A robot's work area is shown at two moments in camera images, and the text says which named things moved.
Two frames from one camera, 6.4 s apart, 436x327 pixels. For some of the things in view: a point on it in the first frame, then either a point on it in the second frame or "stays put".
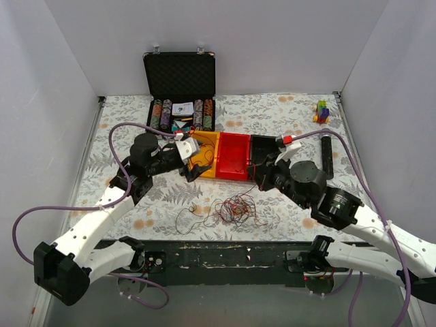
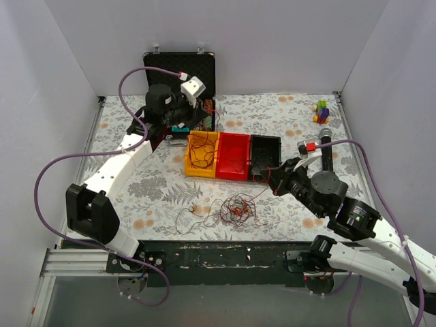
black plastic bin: [261, 146] stays put
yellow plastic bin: [208, 149] stays put
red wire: [207, 158] stays put
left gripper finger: [195, 172] → [201, 111]
